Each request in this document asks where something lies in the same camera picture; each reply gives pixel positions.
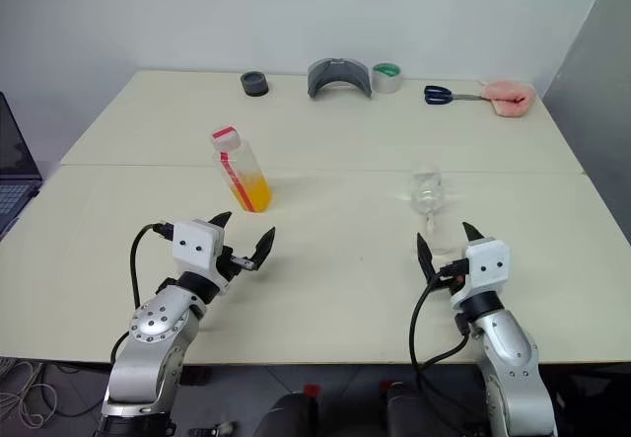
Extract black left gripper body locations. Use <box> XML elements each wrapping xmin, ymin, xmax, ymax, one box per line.
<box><xmin>216</xmin><ymin>244</ymin><xmax>253</xmax><ymax>281</ymax></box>

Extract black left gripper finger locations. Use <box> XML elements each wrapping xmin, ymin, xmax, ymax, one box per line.
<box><xmin>206</xmin><ymin>211</ymin><xmax>233</xmax><ymax>234</ymax></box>
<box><xmin>247</xmin><ymin>226</ymin><xmax>277</xmax><ymax>272</ymax></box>

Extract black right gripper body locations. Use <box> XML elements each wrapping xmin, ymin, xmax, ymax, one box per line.
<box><xmin>435</xmin><ymin>257</ymin><xmax>470</xmax><ymax>295</ymax></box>

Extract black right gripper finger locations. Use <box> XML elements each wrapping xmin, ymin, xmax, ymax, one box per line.
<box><xmin>461</xmin><ymin>221</ymin><xmax>487</xmax><ymax>246</ymax></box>
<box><xmin>416</xmin><ymin>232</ymin><xmax>439</xmax><ymax>286</ymax></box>

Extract bottle with orange liquid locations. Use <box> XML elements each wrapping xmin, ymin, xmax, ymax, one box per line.
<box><xmin>212</xmin><ymin>138</ymin><xmax>274</xmax><ymax>215</ymax></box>

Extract red and white bottle cap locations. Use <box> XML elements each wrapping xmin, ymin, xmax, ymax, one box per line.
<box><xmin>211</xmin><ymin>126</ymin><xmax>242</xmax><ymax>152</ymax></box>

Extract clear wine glass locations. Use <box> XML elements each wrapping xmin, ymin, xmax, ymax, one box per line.
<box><xmin>405</xmin><ymin>162</ymin><xmax>462</xmax><ymax>256</ymax></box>

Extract black round holder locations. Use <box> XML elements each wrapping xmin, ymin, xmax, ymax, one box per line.
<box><xmin>240</xmin><ymin>71</ymin><xmax>270</xmax><ymax>98</ymax></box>

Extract pink cloth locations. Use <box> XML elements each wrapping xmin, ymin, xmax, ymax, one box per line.
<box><xmin>479</xmin><ymin>78</ymin><xmax>537</xmax><ymax>119</ymax></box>

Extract grey curved visor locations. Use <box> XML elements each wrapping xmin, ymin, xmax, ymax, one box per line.
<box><xmin>307</xmin><ymin>57</ymin><xmax>373</xmax><ymax>100</ymax></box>

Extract silver tape roll green core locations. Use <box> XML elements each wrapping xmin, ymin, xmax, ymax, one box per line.
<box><xmin>371</xmin><ymin>62</ymin><xmax>405</xmax><ymax>96</ymax></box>

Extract dark laptop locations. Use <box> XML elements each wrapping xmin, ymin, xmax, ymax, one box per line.
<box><xmin>0</xmin><ymin>91</ymin><xmax>43</xmax><ymax>241</ymax></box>

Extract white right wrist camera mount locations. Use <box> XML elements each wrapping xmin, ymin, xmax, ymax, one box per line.
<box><xmin>449</xmin><ymin>238</ymin><xmax>512</xmax><ymax>306</ymax></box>

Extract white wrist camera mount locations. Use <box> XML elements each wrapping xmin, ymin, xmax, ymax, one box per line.
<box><xmin>449</xmin><ymin>238</ymin><xmax>512</xmax><ymax>306</ymax></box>
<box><xmin>172</xmin><ymin>218</ymin><xmax>231</xmax><ymax>294</ymax></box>

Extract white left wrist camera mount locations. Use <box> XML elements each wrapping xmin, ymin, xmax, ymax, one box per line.
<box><xmin>172</xmin><ymin>218</ymin><xmax>231</xmax><ymax>294</ymax></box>

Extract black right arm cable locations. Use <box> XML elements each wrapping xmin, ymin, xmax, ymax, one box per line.
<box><xmin>408</xmin><ymin>257</ymin><xmax>475</xmax><ymax>395</ymax></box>

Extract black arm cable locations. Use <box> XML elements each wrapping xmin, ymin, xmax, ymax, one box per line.
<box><xmin>109</xmin><ymin>221</ymin><xmax>175</xmax><ymax>365</ymax></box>
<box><xmin>408</xmin><ymin>257</ymin><xmax>475</xmax><ymax>395</ymax></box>

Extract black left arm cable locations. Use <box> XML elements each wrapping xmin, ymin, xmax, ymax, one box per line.
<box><xmin>109</xmin><ymin>221</ymin><xmax>175</xmax><ymax>365</ymax></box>

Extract scissors with dark blue handles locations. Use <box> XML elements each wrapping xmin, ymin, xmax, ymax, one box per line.
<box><xmin>423</xmin><ymin>84</ymin><xmax>487</xmax><ymax>108</ymax></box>

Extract white cable bundle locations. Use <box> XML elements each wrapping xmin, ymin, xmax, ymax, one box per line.
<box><xmin>0</xmin><ymin>356</ymin><xmax>56</xmax><ymax>429</ymax></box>

